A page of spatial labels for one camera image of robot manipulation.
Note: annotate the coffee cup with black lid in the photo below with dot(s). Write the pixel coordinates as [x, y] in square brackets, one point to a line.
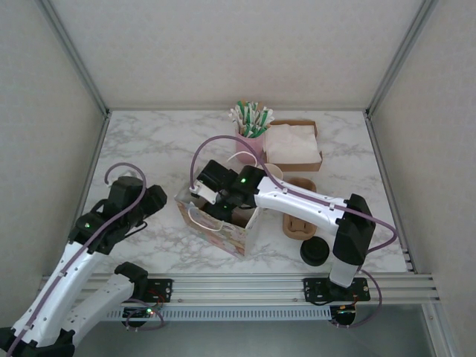
[223, 217]
[315, 251]

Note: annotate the white paper carry bag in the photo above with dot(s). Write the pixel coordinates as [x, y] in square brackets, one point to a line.
[227, 241]

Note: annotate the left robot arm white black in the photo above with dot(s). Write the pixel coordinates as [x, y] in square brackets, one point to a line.
[63, 282]

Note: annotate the pink cylindrical holder cup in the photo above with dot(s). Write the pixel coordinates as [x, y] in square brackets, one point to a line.
[251, 148]

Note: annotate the green white sachet stick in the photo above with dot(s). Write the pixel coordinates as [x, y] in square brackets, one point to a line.
[268, 113]
[248, 108]
[260, 111]
[248, 132]

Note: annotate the stack of paper cups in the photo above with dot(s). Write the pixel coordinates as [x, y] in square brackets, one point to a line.
[275, 172]

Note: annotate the brown cardboard napkin tray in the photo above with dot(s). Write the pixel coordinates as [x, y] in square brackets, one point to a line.
[297, 167]

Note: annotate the white paper napkin stack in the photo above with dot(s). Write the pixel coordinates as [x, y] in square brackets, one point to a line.
[292, 143]

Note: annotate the brown pulp cup carrier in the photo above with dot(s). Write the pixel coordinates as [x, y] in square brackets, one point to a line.
[297, 228]

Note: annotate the small electronics board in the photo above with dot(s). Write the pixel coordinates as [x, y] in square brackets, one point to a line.
[344, 311]
[137, 314]

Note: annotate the aluminium front mounting rail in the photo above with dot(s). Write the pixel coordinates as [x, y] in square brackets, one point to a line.
[238, 288]

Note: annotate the aluminium frame post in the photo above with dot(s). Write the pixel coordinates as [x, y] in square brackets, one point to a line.
[401, 56]
[82, 63]
[437, 331]

